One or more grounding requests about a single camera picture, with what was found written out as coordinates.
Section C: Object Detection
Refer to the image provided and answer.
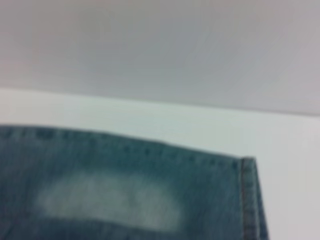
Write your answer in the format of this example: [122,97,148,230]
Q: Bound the blue denim jeans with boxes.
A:
[0,124,270,240]

